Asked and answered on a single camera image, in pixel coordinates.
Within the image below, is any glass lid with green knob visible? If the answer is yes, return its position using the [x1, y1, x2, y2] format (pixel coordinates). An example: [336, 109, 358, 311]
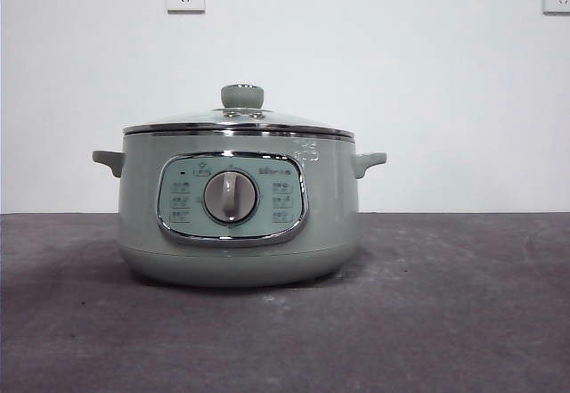
[123, 83, 354, 137]

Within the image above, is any pale green electric cooking pot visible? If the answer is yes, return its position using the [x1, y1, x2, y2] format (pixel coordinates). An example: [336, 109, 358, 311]
[92, 130, 388, 289]

